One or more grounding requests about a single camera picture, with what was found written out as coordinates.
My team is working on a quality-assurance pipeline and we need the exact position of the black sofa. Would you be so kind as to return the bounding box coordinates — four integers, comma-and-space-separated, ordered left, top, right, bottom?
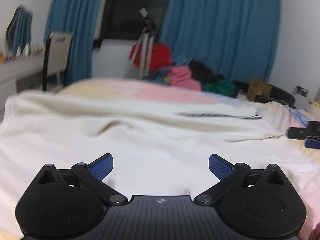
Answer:
232, 79, 297, 109

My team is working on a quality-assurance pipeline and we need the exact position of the white vanity desk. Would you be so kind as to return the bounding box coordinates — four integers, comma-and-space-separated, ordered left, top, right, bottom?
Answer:
0, 54, 47, 113

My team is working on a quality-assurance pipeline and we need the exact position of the black wall outlet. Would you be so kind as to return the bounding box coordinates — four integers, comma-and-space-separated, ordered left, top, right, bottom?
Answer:
295, 85, 309, 97

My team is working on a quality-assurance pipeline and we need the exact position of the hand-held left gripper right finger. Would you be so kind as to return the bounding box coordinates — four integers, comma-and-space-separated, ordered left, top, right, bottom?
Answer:
193, 154, 290, 207

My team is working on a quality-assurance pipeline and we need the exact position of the blue curtain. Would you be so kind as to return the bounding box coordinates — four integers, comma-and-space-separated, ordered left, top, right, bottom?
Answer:
160, 0, 280, 83
44, 0, 112, 85

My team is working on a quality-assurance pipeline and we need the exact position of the pink garment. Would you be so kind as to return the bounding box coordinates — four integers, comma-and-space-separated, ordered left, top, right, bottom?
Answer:
167, 66, 202, 91

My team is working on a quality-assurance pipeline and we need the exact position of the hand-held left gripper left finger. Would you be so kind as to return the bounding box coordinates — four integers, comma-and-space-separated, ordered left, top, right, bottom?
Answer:
32, 153, 128, 207

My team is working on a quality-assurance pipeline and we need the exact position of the green garment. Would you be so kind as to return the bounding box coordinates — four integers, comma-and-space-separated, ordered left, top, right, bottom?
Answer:
202, 79, 237, 97

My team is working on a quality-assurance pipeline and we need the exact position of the red garment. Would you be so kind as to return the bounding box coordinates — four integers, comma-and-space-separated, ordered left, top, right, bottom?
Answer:
129, 42, 173, 72

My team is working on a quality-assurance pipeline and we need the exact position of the blue garment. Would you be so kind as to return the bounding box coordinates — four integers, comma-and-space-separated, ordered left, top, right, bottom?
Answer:
149, 69, 173, 83

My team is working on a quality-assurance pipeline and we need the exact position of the white sweatshirt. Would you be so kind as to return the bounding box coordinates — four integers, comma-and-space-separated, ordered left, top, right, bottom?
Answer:
0, 90, 320, 240

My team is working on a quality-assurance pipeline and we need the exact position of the row of cosmetic bottles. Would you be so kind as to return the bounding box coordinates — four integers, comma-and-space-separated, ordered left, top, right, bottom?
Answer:
14, 44, 45, 57

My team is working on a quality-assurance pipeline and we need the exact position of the brown paper bag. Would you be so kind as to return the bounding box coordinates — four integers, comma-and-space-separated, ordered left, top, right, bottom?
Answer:
247, 79, 273, 102

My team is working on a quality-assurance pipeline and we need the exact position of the silver tripod with phone holder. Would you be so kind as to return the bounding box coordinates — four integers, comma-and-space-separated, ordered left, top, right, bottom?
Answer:
122, 7, 157, 80

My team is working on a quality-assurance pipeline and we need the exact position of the pastel tie-dye bedspread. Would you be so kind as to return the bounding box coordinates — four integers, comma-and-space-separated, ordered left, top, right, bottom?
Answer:
0, 78, 320, 240

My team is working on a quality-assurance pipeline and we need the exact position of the white chair with black frame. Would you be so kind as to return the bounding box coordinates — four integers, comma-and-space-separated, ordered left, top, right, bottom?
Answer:
42, 31, 73, 92

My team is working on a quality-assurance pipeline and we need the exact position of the wavy vanity mirror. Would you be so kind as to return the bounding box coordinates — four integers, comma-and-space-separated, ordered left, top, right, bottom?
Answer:
5, 5, 33, 54

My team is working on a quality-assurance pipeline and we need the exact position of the black garment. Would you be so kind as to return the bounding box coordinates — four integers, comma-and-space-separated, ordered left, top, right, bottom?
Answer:
189, 60, 225, 83

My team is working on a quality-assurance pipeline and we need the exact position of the dark window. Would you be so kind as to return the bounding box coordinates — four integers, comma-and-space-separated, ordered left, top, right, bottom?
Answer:
101, 0, 175, 41

